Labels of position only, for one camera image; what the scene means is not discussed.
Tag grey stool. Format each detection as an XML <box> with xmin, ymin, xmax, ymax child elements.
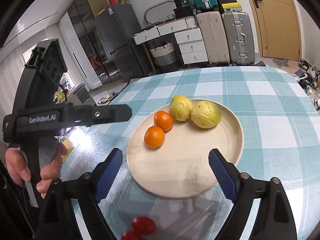
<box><xmin>69</xmin><ymin>83</ymin><xmax>97</xmax><ymax>105</ymax></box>

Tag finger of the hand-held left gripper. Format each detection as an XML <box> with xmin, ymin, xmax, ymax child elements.
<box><xmin>75</xmin><ymin>104</ymin><xmax>132</xmax><ymax>127</ymax></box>

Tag pile of shoes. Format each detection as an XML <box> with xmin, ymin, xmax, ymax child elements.
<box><xmin>291</xmin><ymin>59</ymin><xmax>320</xmax><ymax>110</ymax></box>

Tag pair of beige slippers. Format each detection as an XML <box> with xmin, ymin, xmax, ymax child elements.
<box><xmin>97</xmin><ymin>92</ymin><xmax>118</xmax><ymax>105</ymax></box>

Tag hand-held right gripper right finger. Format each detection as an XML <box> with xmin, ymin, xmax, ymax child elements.
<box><xmin>208</xmin><ymin>149</ymin><xmax>299</xmax><ymax>240</ymax></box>

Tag beige round plate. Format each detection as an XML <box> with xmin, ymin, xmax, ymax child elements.
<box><xmin>126</xmin><ymin>102</ymin><xmax>244</xmax><ymax>198</ymax></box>

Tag silver suitcase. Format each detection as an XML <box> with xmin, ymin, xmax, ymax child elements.
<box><xmin>221</xmin><ymin>11</ymin><xmax>256</xmax><ymax>67</ymax></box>

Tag yellow green guava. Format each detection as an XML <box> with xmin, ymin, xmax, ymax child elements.
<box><xmin>191</xmin><ymin>100</ymin><xmax>222</xmax><ymax>130</ymax></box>

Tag grey refrigerator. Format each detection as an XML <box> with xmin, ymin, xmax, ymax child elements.
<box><xmin>94</xmin><ymin>4</ymin><xmax>152</xmax><ymax>82</ymax></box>

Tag orange tangerine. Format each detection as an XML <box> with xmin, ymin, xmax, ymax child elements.
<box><xmin>154</xmin><ymin>111</ymin><xmax>174</xmax><ymax>132</ymax></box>
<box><xmin>144</xmin><ymin>126</ymin><xmax>166</xmax><ymax>149</ymax></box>

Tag person's left hand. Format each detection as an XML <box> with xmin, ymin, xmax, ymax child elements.
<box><xmin>5</xmin><ymin>144</ymin><xmax>68</xmax><ymax>198</ymax></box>

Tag tan wooden door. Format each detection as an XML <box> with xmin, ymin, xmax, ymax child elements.
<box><xmin>241</xmin><ymin>0</ymin><xmax>302</xmax><ymax>62</ymax></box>

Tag beige suitcase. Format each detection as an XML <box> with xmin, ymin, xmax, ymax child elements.
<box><xmin>196</xmin><ymin>11</ymin><xmax>230</xmax><ymax>67</ymax></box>

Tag black bag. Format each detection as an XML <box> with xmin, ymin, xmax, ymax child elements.
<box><xmin>173</xmin><ymin>0</ymin><xmax>198</xmax><ymax>19</ymax></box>

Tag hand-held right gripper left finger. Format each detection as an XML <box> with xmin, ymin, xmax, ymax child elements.
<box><xmin>37</xmin><ymin>148</ymin><xmax>124</xmax><ymax>240</ymax></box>

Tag person's dark jacket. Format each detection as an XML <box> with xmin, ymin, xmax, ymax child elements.
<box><xmin>0</xmin><ymin>159</ymin><xmax>38</xmax><ymax>240</ymax></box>

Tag white drawer dresser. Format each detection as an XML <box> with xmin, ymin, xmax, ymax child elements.
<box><xmin>132</xmin><ymin>17</ymin><xmax>209</xmax><ymax>68</ymax></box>

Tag large beige cardboard box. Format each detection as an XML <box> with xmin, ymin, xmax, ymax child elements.
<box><xmin>82</xmin><ymin>0</ymin><xmax>110</xmax><ymax>18</ymax></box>

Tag oval white framed mirror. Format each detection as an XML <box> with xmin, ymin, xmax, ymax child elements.
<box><xmin>144</xmin><ymin>0</ymin><xmax>177</xmax><ymax>27</ymax></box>

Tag dark glass door wardrobe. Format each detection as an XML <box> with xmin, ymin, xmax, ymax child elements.
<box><xmin>59</xmin><ymin>0</ymin><xmax>113</xmax><ymax>90</ymax></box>

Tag red cherry tomato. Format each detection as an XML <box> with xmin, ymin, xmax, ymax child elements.
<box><xmin>131</xmin><ymin>216</ymin><xmax>157</xmax><ymax>236</ymax></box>
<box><xmin>121</xmin><ymin>230</ymin><xmax>140</xmax><ymax>240</ymax></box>

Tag yellow black shoe box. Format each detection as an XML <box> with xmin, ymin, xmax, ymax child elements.
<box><xmin>220</xmin><ymin>1</ymin><xmax>243</xmax><ymax>12</ymax></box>

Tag grey doormat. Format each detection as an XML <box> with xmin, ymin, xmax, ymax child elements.
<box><xmin>272</xmin><ymin>58</ymin><xmax>290</xmax><ymax>67</ymax></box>

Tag white grey woven basket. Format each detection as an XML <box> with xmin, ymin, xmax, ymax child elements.
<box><xmin>149</xmin><ymin>42</ymin><xmax>179</xmax><ymax>67</ymax></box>

